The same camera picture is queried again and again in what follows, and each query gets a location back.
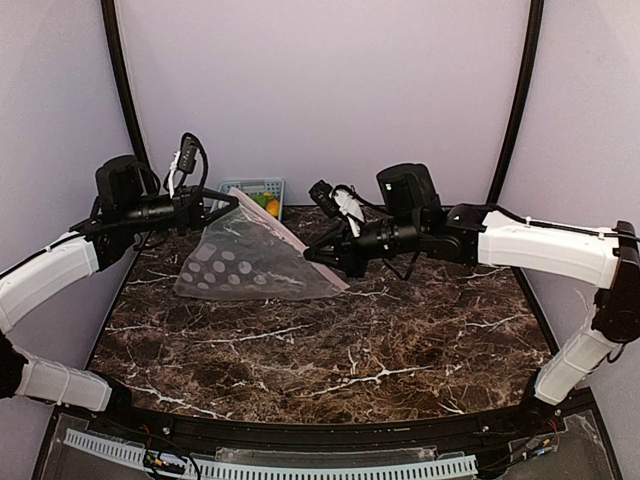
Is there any black corner post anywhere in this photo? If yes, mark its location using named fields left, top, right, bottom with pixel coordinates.
left=100, top=0, right=151, bottom=164
left=486, top=0, right=545, bottom=203

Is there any white slotted cable duct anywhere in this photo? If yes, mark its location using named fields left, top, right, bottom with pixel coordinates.
left=64, top=429, right=478, bottom=479

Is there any green leafy vegetable toy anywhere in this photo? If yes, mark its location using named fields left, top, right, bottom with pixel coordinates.
left=251, top=194, right=272, bottom=208

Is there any light blue plastic basket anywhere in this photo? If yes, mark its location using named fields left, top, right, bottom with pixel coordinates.
left=218, top=178, right=285, bottom=220

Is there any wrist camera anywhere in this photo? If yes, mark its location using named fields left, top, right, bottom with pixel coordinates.
left=164, top=132, right=209, bottom=198
left=309, top=180, right=365, bottom=238

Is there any black front table rail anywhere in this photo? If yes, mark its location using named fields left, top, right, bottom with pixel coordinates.
left=84, top=374, right=566, bottom=456

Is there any black right corner post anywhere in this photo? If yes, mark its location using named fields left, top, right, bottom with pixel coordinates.
left=486, top=0, right=545, bottom=203

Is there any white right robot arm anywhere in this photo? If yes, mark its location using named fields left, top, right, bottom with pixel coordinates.
left=304, top=163, right=639, bottom=407

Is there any black left corner post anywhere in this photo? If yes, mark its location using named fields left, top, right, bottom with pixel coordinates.
left=100, top=0, right=151, bottom=164

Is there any clear zip top bag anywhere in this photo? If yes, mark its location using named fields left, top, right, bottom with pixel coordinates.
left=174, top=187, right=349, bottom=301

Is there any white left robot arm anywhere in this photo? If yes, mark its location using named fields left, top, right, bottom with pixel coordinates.
left=1, top=155, right=239, bottom=412

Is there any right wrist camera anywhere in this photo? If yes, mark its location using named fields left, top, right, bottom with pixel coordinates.
left=309, top=180, right=365, bottom=238

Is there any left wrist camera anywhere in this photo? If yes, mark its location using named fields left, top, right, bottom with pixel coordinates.
left=164, top=132, right=209, bottom=198

